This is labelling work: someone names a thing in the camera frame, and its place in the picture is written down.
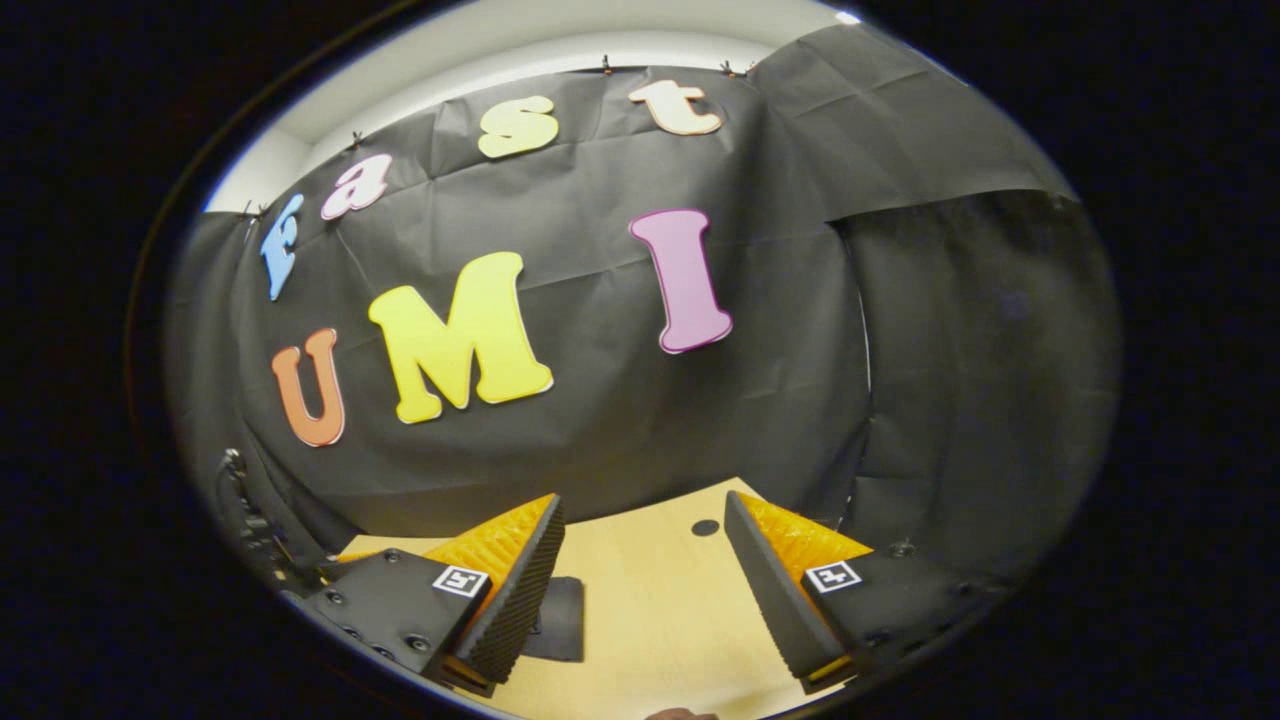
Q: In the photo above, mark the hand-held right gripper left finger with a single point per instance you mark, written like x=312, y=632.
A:
x=520, y=610

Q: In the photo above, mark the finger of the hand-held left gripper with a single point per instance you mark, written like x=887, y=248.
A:
x=355, y=554

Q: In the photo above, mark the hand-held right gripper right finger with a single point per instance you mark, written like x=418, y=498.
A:
x=780, y=610

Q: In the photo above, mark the dark grey jeans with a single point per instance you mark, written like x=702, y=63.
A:
x=558, y=620

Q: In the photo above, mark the black backdrop cloth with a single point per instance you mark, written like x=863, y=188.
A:
x=640, y=430

